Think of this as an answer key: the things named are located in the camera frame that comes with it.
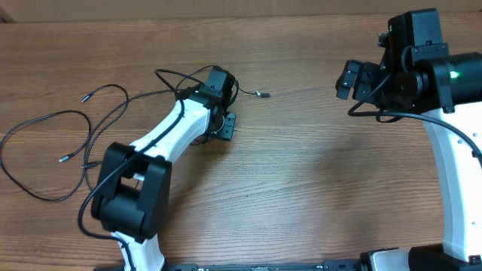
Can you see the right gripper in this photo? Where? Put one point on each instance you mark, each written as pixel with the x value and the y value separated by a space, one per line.
pixel 364 80

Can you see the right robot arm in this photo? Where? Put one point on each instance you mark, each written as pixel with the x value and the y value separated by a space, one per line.
pixel 417 78

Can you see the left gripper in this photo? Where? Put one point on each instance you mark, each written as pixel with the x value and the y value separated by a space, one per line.
pixel 227 129

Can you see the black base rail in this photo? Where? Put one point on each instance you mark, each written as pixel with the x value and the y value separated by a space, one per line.
pixel 326 265

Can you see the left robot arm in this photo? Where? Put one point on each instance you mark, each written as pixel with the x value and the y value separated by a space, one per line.
pixel 132 193

